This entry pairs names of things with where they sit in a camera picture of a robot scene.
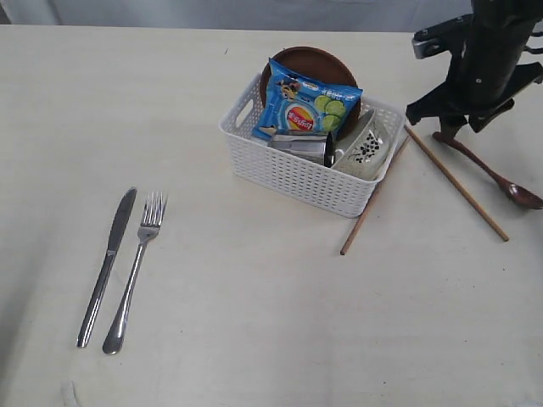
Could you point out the brown wooden spoon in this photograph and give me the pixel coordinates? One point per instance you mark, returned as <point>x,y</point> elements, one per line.
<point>520,196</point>

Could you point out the white perforated plastic basket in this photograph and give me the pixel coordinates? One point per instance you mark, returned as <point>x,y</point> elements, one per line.
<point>298,178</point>

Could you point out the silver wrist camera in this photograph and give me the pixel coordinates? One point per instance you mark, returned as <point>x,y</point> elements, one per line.
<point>442,37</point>

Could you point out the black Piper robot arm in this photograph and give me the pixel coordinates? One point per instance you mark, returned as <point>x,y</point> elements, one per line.
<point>497,14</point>

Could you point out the blue chips bag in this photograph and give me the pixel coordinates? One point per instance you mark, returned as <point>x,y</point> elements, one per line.
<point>296,102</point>

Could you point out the silver table knife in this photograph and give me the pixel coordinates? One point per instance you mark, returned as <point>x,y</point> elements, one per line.
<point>116,233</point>

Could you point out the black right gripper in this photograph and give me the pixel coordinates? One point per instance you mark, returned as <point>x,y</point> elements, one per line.
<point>483,78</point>

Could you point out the wooden chopstick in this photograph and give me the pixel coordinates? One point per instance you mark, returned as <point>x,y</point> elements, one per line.
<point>458,186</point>
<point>371,201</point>

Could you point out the white floral ceramic bowl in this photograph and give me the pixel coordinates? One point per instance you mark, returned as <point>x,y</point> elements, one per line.
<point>362,153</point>

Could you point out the silver metal fork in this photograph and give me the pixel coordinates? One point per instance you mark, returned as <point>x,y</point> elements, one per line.
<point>149,228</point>

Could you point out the brown round plate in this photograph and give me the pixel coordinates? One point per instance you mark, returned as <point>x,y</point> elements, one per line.
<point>320,65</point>

